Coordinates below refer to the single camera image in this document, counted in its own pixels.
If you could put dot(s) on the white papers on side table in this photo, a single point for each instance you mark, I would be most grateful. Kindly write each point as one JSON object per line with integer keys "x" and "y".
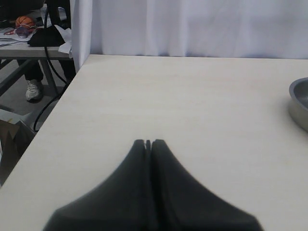
{"x": 67, "y": 37}

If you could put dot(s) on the white backdrop curtain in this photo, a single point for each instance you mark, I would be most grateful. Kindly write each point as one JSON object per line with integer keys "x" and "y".
{"x": 193, "y": 28}

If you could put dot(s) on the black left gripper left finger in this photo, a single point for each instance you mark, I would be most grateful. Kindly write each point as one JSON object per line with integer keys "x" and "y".
{"x": 123, "y": 202}

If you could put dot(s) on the stainless steel round bowl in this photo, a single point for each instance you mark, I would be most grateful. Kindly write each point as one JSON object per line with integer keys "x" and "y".
{"x": 298, "y": 105}

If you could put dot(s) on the black cloth bag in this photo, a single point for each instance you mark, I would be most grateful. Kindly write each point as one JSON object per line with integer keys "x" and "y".
{"x": 49, "y": 37}

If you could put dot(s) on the grey side table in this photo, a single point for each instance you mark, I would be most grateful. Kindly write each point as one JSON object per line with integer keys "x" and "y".
{"x": 31, "y": 55}

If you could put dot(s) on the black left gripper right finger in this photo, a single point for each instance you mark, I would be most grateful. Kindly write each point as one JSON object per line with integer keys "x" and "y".
{"x": 184, "y": 204}

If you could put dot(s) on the brown cardboard box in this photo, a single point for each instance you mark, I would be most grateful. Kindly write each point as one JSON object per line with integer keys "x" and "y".
{"x": 15, "y": 137}

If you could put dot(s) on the person leg white sneaker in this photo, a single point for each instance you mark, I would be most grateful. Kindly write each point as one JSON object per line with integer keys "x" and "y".
{"x": 34, "y": 77}

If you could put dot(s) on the orange mini basketball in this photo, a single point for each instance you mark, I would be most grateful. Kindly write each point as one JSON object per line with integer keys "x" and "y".
{"x": 24, "y": 21}

